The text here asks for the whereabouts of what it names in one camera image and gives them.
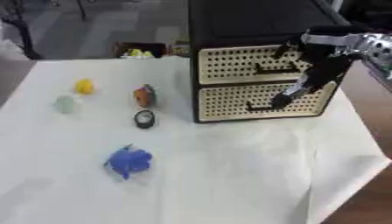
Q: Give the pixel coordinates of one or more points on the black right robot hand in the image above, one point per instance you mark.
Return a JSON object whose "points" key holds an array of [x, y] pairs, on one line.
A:
{"points": [[322, 68]]}

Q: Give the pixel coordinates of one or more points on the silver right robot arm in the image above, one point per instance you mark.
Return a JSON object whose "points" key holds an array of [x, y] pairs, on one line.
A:
{"points": [[376, 49]]}

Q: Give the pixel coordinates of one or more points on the pale pierced drawer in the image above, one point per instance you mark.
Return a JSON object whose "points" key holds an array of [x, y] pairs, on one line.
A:
{"points": [[224, 102], [229, 64]]}

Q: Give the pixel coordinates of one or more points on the black cabinet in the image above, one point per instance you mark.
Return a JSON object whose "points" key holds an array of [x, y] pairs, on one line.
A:
{"points": [[245, 23]]}

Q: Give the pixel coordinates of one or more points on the orange and grey toy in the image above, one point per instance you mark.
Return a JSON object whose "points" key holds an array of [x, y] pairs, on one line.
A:
{"points": [[144, 95]]}

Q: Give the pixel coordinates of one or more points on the dark box with yellow items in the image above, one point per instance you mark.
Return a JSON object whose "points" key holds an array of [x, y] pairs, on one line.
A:
{"points": [[140, 50]]}

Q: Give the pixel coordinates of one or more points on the black and white round object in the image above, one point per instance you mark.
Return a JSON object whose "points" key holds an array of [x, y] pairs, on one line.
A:
{"points": [[145, 118]]}

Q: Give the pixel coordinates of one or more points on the blue soft toy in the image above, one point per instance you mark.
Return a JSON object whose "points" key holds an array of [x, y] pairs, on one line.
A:
{"points": [[128, 161]]}

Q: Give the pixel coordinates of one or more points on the yellow toy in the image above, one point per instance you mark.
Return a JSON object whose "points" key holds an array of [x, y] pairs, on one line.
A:
{"points": [[84, 86]]}

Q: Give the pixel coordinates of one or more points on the pale green toy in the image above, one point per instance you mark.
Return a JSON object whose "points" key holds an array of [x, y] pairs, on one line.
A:
{"points": [[65, 104]]}

